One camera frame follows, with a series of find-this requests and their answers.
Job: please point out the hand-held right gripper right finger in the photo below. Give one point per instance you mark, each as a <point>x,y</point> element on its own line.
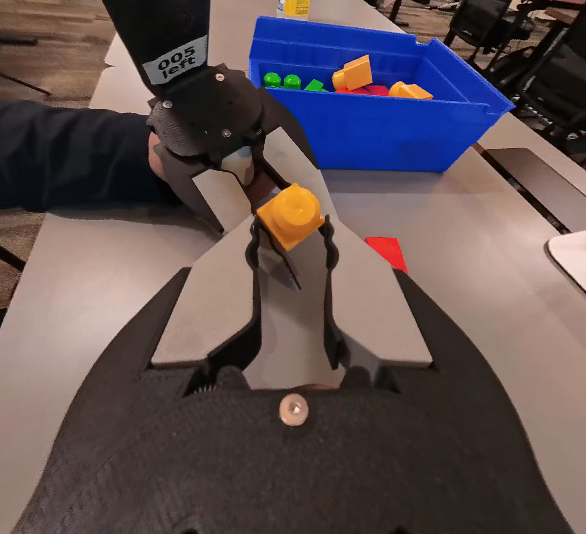
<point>375,314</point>

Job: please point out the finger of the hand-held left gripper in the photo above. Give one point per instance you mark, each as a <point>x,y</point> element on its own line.
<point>217,197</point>
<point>293,163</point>

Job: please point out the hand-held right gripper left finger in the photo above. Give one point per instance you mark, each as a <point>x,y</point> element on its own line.
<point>210,314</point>

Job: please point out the red single-stud block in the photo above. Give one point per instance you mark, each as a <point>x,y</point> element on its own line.
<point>389,252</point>

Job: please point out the blue plastic bin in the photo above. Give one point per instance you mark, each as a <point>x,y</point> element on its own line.
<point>389,140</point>

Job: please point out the person's left forearm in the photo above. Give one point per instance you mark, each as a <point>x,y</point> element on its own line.
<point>68,154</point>

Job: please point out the person's left hand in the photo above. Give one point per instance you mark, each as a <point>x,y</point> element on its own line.
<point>261,188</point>

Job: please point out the green two-stud block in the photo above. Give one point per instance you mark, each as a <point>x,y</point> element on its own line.
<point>281,81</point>

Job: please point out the green building block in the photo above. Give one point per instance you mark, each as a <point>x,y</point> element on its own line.
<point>316,86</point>

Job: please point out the red building block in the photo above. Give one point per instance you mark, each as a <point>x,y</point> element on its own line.
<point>366,91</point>

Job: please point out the white document stand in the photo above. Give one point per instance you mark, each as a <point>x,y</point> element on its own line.
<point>572,259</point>

